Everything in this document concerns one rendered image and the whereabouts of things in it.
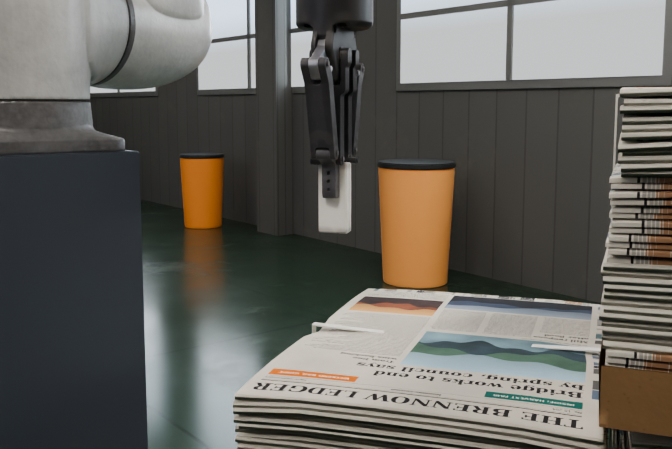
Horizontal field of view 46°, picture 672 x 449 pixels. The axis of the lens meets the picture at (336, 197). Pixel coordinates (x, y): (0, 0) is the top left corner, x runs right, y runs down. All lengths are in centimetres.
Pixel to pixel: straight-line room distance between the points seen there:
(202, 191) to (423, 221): 273
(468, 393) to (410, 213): 386
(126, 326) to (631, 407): 58
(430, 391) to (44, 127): 51
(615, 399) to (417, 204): 393
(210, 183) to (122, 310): 582
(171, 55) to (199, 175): 566
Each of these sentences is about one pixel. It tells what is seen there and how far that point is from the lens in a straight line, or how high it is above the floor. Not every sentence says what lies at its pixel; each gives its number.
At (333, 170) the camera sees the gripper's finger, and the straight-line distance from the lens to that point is 76.
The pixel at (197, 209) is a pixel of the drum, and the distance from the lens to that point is 677.
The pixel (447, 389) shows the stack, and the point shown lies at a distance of 65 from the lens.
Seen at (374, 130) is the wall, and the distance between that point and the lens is 558.
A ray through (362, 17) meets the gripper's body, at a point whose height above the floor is 113.
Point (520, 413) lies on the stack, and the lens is 61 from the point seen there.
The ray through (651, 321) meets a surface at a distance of 56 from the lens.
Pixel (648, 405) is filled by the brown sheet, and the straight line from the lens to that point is 57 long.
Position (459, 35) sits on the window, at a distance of 499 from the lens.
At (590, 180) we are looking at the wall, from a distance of 441.
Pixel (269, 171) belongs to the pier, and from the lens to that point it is 639.
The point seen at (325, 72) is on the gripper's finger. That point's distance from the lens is 72.
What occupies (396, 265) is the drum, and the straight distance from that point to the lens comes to 458.
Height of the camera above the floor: 105
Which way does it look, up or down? 7 degrees down
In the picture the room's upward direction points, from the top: straight up
